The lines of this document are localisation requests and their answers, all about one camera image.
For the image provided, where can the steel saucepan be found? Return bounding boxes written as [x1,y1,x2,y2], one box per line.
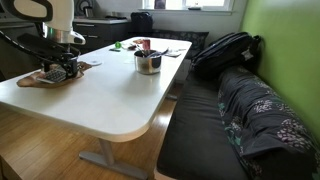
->
[133,49,163,75]

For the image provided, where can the white framed window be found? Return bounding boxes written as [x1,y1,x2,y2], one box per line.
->
[138,0,236,15]

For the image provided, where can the brown wooden leaf-shaped tray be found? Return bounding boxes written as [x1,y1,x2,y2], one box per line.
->
[15,60,93,89]

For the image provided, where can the small windowsill ornament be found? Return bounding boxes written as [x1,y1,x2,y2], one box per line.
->
[187,2,202,11]

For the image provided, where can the white round coaster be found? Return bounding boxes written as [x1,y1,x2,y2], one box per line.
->
[87,59,104,67]

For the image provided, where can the dark floral back cushion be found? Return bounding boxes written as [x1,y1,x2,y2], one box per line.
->
[217,65,320,180]

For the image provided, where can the grey table leg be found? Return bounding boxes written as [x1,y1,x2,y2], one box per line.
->
[78,137,149,180]

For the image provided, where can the dark patterned corner cushion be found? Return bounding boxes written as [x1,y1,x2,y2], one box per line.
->
[151,29,210,60]

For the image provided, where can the dark bench seat cushion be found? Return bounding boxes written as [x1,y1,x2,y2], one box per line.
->
[156,70,250,180]

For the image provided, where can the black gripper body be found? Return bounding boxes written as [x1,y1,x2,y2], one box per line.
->
[17,32,82,64]

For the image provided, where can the black bag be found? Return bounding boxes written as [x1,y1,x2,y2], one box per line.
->
[130,11,155,35]

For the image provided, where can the black backpack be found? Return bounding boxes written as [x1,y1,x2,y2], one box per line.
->
[190,31,263,80]

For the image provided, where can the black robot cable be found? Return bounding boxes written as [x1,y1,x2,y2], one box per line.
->
[0,29,46,65]

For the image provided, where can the grey calculator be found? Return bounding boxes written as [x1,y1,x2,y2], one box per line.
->
[35,67,68,85]

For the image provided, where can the red soda can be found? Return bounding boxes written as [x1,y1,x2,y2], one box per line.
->
[142,38,152,51]

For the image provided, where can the silver utensil in saucepan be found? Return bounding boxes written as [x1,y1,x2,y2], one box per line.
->
[134,44,170,59]

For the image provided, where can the steel kettle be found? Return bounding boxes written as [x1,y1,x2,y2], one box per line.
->
[73,0,95,19]

